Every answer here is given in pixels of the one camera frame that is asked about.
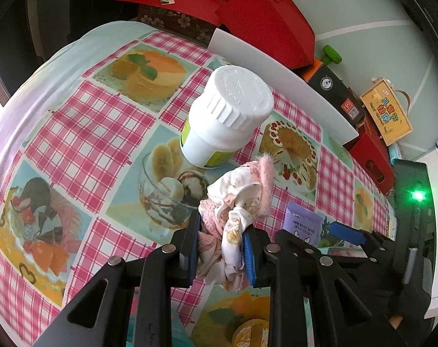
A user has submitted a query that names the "red gift box with window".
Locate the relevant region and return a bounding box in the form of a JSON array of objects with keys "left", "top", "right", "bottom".
[{"left": 349, "top": 116, "right": 397, "bottom": 196}]

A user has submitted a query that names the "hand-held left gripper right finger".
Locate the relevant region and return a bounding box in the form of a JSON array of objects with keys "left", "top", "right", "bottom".
[{"left": 242, "top": 224, "right": 400, "bottom": 347}]

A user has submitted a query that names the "printed checked tablecloth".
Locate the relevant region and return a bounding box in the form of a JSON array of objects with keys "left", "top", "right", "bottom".
[{"left": 0, "top": 20, "right": 397, "bottom": 347}]

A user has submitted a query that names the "white plastic bottle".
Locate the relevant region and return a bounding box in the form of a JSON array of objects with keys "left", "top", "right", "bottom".
[{"left": 179, "top": 65, "right": 274, "bottom": 170}]

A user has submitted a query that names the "purple baby wipes packet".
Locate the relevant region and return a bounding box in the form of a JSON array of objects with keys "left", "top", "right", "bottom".
[{"left": 281, "top": 202, "right": 324, "bottom": 246}]

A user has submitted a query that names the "yellow round container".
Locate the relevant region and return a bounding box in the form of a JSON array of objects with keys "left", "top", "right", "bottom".
[{"left": 231, "top": 318, "right": 272, "bottom": 347}]

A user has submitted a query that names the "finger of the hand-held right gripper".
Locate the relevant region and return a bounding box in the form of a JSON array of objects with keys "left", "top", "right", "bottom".
[{"left": 329, "top": 222, "right": 398, "bottom": 264}]

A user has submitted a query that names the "green dumbbell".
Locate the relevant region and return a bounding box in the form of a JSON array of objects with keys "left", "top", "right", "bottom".
[{"left": 319, "top": 45, "right": 342, "bottom": 66}]

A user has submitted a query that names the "cream baby garment pink trim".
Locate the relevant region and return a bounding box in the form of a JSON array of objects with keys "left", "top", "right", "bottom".
[{"left": 197, "top": 152, "right": 277, "bottom": 291}]

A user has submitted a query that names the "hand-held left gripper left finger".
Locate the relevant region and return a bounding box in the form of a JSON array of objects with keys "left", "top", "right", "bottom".
[{"left": 32, "top": 210, "right": 201, "bottom": 347}]

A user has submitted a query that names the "white foam board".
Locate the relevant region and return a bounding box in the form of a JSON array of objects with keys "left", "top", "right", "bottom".
[{"left": 208, "top": 27, "right": 360, "bottom": 145}]

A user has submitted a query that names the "red handbag shaped box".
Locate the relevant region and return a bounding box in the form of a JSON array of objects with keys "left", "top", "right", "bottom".
[{"left": 204, "top": 0, "right": 316, "bottom": 69}]

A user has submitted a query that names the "black box with label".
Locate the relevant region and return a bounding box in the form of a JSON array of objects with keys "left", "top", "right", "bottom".
[{"left": 302, "top": 63, "right": 366, "bottom": 125}]

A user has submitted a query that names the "person's right hand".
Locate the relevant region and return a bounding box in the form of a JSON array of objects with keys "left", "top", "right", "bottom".
[{"left": 385, "top": 283, "right": 431, "bottom": 329}]

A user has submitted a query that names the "brown floral box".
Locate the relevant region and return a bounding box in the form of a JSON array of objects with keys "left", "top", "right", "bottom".
[{"left": 137, "top": 5, "right": 219, "bottom": 44}]

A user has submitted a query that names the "wooden box with leather handle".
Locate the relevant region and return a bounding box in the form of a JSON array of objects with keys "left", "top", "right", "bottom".
[{"left": 360, "top": 77, "right": 413, "bottom": 147}]

